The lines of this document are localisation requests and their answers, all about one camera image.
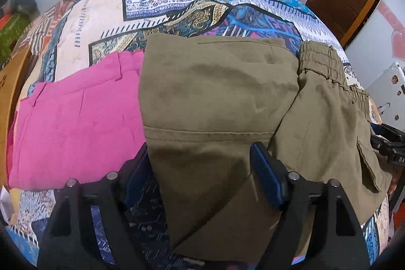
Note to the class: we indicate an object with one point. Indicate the white laptop with stickers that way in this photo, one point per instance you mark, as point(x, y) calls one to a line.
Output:
point(390, 89)

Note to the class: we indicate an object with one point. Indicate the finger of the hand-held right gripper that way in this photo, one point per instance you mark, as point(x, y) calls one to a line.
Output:
point(387, 137)

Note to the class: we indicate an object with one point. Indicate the green patterned bag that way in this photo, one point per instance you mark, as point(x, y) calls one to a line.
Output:
point(11, 36)

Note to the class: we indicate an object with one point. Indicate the orange striped cloth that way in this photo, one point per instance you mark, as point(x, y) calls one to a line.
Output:
point(44, 23)

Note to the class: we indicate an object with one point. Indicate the wooden lap table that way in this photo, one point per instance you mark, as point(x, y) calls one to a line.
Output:
point(12, 93)

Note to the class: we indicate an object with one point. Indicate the olive green pants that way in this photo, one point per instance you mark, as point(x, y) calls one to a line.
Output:
point(221, 99)

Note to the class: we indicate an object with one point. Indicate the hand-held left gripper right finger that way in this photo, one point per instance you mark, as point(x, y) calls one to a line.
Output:
point(269, 178)

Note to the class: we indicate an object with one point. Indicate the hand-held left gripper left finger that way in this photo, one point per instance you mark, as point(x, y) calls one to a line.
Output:
point(136, 181)

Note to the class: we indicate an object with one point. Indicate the pink pants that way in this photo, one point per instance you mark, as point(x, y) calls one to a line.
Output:
point(79, 130)

